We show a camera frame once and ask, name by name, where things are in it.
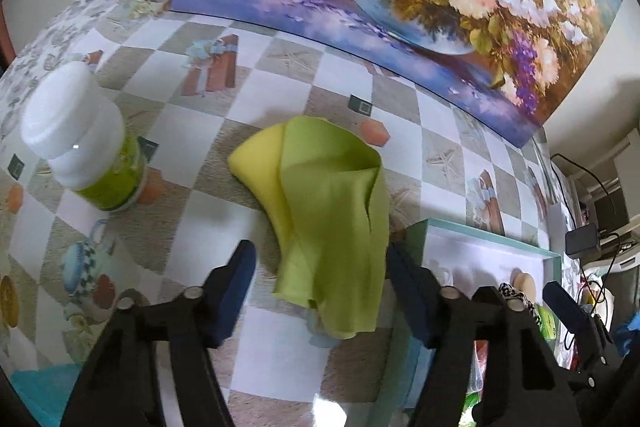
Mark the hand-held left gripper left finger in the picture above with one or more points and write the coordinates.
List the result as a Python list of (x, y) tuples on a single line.
[(235, 292)]

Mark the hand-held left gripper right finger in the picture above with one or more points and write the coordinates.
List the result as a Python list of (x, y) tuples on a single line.
[(411, 297)]

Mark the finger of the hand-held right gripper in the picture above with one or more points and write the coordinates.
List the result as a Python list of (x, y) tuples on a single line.
[(570, 307)]

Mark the green tissue packet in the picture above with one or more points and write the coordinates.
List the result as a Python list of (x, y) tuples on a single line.
[(548, 324)]

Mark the leopard print fabric item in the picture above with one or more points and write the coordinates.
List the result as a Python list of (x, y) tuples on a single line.
[(512, 292)]

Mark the white box with teal rim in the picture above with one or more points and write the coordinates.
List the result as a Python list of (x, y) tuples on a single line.
[(475, 252)]

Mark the green cloth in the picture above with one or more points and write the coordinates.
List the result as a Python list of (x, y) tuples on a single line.
[(325, 217)]

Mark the black power adapter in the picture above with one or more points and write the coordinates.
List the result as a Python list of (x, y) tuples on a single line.
[(582, 240)]

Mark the white shelf unit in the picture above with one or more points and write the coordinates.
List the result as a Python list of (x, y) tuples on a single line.
[(625, 167)]

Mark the teal fuzzy cloth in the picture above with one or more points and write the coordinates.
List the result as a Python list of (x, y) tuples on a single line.
[(40, 397)]

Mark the white bottle with green label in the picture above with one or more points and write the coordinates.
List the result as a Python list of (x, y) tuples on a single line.
[(75, 127)]

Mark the grey floral tablecloth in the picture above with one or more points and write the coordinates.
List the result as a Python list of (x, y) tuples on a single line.
[(45, 37)]

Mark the reddish board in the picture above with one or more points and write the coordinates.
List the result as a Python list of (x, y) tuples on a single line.
[(6, 32)]

